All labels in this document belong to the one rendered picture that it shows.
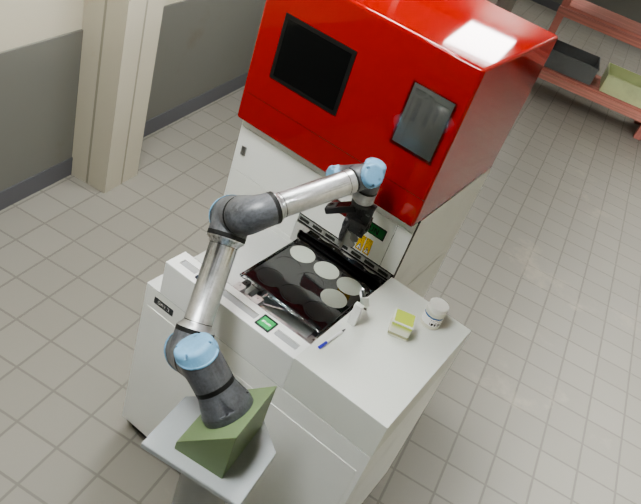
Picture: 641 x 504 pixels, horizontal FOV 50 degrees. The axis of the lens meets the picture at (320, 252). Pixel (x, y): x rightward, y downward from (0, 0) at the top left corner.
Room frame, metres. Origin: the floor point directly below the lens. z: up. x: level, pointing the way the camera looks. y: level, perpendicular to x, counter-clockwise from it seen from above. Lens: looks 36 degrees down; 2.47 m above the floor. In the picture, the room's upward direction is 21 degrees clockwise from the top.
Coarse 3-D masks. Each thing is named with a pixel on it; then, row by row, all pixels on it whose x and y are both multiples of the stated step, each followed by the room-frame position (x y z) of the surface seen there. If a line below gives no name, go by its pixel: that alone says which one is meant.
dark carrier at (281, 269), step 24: (264, 264) 1.98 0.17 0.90; (288, 264) 2.03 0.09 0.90; (312, 264) 2.08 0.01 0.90; (336, 264) 2.13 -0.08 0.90; (264, 288) 1.85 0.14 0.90; (288, 288) 1.90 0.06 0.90; (312, 288) 1.94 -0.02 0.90; (336, 288) 1.99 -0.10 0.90; (312, 312) 1.82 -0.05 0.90; (336, 312) 1.87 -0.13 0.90
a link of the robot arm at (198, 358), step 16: (192, 336) 1.34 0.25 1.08; (208, 336) 1.33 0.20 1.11; (176, 352) 1.27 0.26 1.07; (192, 352) 1.26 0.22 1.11; (208, 352) 1.28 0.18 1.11; (176, 368) 1.30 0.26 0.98; (192, 368) 1.24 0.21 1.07; (208, 368) 1.25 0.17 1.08; (224, 368) 1.29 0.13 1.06; (192, 384) 1.24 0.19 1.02; (208, 384) 1.24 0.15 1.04; (224, 384) 1.26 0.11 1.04
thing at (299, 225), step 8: (296, 224) 2.25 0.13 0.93; (304, 224) 2.25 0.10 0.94; (296, 232) 2.25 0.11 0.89; (312, 232) 2.22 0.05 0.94; (304, 240) 2.24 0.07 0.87; (320, 240) 2.21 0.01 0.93; (328, 240) 2.20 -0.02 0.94; (336, 248) 2.18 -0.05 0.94; (328, 256) 2.20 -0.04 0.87; (344, 256) 2.16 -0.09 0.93; (352, 256) 2.16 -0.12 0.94; (352, 264) 2.14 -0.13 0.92; (360, 264) 2.13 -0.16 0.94; (368, 272) 2.12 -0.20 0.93; (376, 272) 2.12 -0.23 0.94; (360, 280) 2.13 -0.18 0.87; (376, 280) 2.10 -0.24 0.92; (384, 280) 2.09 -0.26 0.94
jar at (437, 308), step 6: (432, 300) 1.92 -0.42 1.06; (438, 300) 1.93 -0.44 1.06; (444, 300) 1.94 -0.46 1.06; (432, 306) 1.89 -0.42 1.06; (438, 306) 1.90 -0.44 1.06; (444, 306) 1.91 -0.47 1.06; (426, 312) 1.89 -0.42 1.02; (432, 312) 1.88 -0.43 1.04; (438, 312) 1.88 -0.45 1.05; (444, 312) 1.88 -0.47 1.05; (426, 318) 1.89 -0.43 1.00; (432, 318) 1.88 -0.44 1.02; (438, 318) 1.88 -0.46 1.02; (426, 324) 1.88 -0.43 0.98; (432, 324) 1.88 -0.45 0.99; (438, 324) 1.89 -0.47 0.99
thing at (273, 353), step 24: (168, 264) 1.72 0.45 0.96; (192, 264) 1.76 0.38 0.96; (168, 288) 1.72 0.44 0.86; (192, 288) 1.68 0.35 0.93; (240, 312) 1.63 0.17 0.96; (264, 312) 1.67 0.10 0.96; (240, 336) 1.59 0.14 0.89; (264, 336) 1.56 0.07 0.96; (288, 336) 1.60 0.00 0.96; (264, 360) 1.55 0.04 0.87; (288, 360) 1.52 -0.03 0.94
